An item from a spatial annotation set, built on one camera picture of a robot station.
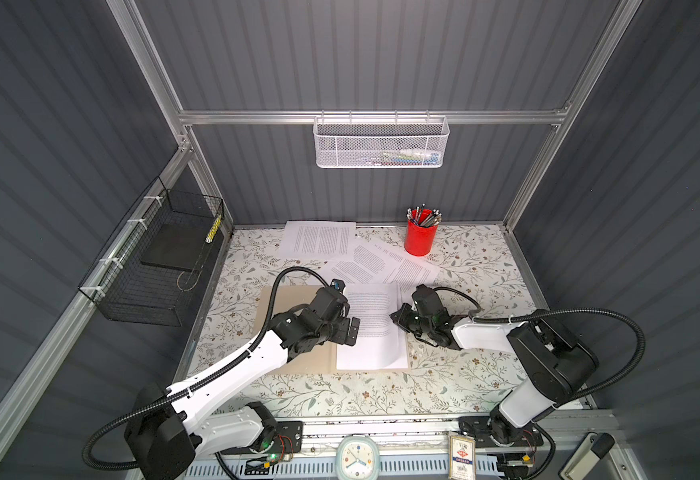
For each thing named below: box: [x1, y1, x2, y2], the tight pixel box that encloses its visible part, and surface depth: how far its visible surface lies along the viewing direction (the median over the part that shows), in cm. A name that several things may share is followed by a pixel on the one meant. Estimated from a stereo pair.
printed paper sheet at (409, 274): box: [382, 244, 441, 310], surface depth 108 cm
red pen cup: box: [404, 203, 442, 257], surface depth 109 cm
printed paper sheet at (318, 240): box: [279, 221, 357, 259], surface depth 118 cm
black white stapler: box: [558, 432, 615, 480], surface depth 70 cm
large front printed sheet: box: [337, 283, 409, 370], surface depth 91 cm
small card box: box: [448, 434, 477, 480], surface depth 71 cm
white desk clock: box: [335, 436, 380, 480], surface depth 70 cm
